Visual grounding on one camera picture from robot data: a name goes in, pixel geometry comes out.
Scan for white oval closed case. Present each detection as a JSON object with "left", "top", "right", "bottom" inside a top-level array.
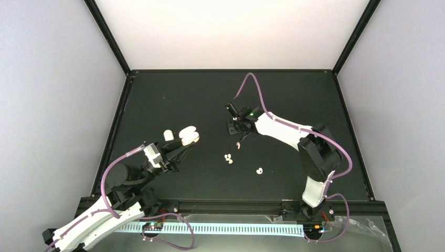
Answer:
[{"left": 163, "top": 130, "right": 175, "bottom": 141}]

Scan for black left frame post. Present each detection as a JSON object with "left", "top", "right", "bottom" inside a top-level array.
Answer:
[{"left": 84, "top": 0, "right": 131, "bottom": 76}]

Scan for black frame post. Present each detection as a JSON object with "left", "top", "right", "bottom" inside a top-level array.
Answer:
[
  {"left": 84, "top": 0, "right": 131, "bottom": 76},
  {"left": 332, "top": 0, "right": 381, "bottom": 76}
]

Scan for right circuit board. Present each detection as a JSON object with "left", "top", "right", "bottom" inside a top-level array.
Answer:
[{"left": 303, "top": 225, "right": 332, "bottom": 234}]

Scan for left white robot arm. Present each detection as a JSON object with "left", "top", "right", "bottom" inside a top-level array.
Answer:
[{"left": 43, "top": 136, "right": 199, "bottom": 251}]

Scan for circuit board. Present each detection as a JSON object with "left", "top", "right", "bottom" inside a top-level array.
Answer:
[
  {"left": 303, "top": 225, "right": 332, "bottom": 234},
  {"left": 142, "top": 222, "right": 163, "bottom": 233}
]

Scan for black front rail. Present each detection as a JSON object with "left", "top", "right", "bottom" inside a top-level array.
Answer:
[{"left": 80, "top": 196, "right": 388, "bottom": 218}]

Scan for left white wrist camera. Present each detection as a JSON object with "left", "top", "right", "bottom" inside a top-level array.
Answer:
[{"left": 143, "top": 143, "right": 163, "bottom": 168}]

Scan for white square charging case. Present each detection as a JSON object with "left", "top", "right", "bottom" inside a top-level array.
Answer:
[{"left": 178, "top": 126, "right": 200, "bottom": 146}]

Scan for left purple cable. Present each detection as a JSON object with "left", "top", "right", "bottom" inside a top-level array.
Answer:
[{"left": 43, "top": 144, "right": 147, "bottom": 252}]

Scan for black right frame post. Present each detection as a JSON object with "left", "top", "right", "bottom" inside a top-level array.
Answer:
[{"left": 332, "top": 0, "right": 381, "bottom": 76}]

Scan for white slotted cable duct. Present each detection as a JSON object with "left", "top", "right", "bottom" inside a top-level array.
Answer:
[{"left": 116, "top": 222, "right": 304, "bottom": 237}]

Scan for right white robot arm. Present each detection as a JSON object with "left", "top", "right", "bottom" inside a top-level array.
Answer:
[{"left": 226, "top": 102, "right": 342, "bottom": 220}]

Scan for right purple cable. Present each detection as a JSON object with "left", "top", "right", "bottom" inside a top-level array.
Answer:
[{"left": 232, "top": 72, "right": 354, "bottom": 244}]

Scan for left circuit board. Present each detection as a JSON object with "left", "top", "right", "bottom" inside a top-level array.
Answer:
[{"left": 142, "top": 222, "right": 163, "bottom": 233}]

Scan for purple looped cable front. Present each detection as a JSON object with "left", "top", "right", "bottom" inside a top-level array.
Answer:
[{"left": 141, "top": 213, "right": 195, "bottom": 251}]

